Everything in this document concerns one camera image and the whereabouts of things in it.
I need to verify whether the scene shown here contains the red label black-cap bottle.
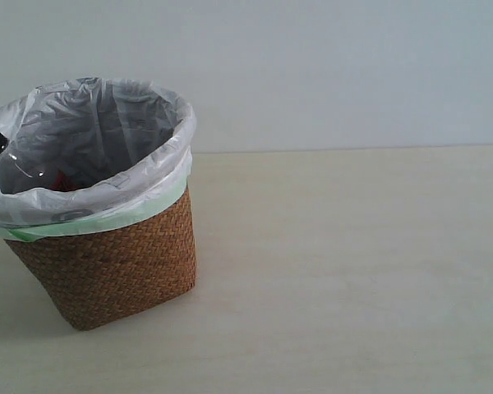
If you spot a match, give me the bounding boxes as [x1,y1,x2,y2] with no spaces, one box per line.
[0,132,79,195]

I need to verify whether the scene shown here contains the white plastic bin liner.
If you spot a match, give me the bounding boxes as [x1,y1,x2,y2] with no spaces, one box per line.
[0,77,196,242]

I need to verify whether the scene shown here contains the woven wicker waste basket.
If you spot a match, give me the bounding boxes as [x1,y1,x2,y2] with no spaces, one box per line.
[7,190,196,331]

